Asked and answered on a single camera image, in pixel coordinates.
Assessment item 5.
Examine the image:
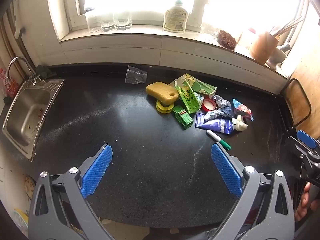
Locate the red tape roll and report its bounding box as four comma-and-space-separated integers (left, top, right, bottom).
202, 97, 217, 112

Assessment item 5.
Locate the white window frame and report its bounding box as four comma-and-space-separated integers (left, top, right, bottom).
46, 0, 310, 42

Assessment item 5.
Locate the red patterned bottle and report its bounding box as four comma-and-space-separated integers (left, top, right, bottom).
0, 67, 19, 98

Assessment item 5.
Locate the wooden utensil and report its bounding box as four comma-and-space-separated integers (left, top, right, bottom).
271, 16, 303, 37

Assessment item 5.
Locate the person's right hand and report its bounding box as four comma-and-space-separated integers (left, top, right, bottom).
294, 182, 313, 222

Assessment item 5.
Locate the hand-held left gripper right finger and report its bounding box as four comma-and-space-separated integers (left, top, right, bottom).
211, 143, 295, 240

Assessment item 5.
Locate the yellow sponge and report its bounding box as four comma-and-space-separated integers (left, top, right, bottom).
146, 81, 180, 104

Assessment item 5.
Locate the dark green cloth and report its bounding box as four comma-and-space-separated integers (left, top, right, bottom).
35, 65, 58, 79

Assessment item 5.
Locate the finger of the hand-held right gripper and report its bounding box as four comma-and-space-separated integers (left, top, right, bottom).
286, 136, 313, 159
297, 130, 320, 153

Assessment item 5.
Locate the colourful snack packet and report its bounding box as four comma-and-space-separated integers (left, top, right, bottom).
232, 98, 254, 121

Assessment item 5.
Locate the black framed wooden chair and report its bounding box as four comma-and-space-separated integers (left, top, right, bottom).
279, 78, 312, 130

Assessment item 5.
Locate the clear plastic bag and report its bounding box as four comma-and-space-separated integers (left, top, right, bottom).
125, 65, 148, 84

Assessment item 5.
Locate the chrome faucet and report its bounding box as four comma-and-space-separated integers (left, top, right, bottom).
7, 57, 38, 83

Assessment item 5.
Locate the wall pipe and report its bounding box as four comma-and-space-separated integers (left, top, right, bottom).
6, 7, 35, 73

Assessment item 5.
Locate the purple squeeze tube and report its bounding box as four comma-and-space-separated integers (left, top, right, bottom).
195, 112, 237, 134

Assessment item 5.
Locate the crumpled blue grey wrapper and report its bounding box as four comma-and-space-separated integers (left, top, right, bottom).
204, 106, 235, 120

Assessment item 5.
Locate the stainless steel sink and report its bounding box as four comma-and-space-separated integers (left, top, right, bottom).
2, 79, 65, 162

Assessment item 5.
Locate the green flattened carton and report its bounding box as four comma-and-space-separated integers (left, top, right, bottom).
168, 73, 217, 98

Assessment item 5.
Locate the round brown printed thing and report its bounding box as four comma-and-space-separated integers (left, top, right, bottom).
24, 176, 36, 201

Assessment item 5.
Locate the white jar red lid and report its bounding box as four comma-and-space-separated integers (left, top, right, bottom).
239, 27, 258, 49

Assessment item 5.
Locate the yellow tape roll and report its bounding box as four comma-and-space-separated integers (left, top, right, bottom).
156, 99, 175, 114

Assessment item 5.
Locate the wooden utensil holder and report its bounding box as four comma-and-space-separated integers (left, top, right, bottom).
248, 31, 280, 65

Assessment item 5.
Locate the white mortar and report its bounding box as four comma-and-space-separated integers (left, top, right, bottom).
265, 46, 287, 71

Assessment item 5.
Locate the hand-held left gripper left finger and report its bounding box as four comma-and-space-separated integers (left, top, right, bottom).
29, 144, 118, 240

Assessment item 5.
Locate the dish soap bottle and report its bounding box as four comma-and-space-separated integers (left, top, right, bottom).
162, 0, 189, 33

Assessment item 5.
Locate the green marker pen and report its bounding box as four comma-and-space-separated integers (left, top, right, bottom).
206, 129, 232, 150

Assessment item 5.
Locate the green paper packet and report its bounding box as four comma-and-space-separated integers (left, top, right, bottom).
175, 84, 202, 114

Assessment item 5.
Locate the green toy truck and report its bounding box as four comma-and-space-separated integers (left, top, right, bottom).
172, 105, 194, 130

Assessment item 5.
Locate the yellow printed bag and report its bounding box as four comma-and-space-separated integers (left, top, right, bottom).
13, 208, 30, 232

